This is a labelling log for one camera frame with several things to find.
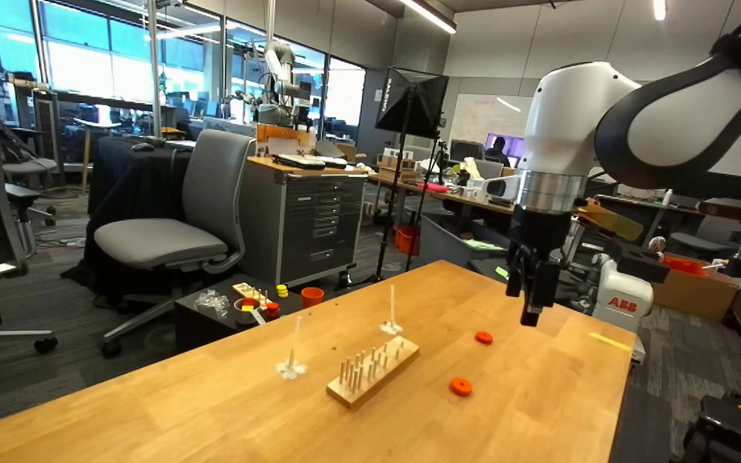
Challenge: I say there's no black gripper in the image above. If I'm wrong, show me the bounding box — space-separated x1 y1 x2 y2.
506 208 570 326

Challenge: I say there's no orange disc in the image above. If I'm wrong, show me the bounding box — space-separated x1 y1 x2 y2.
447 378 474 396
474 333 495 344

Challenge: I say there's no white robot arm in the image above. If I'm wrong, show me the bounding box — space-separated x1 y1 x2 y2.
506 24 741 326

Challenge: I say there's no white ABB robot base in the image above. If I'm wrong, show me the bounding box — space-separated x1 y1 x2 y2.
591 254 653 333

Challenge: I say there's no wooden peg block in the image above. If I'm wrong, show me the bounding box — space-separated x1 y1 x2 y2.
326 338 419 406

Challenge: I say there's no black photo light softbox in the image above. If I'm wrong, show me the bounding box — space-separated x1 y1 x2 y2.
376 68 447 140

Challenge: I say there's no grey metal cabinet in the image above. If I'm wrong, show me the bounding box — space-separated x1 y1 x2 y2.
240 156 366 288

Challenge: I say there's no white stick on base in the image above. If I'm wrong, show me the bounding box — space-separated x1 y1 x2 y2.
276 320 307 382

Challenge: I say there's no grey office chair right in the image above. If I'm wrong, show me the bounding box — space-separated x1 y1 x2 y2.
92 129 255 358

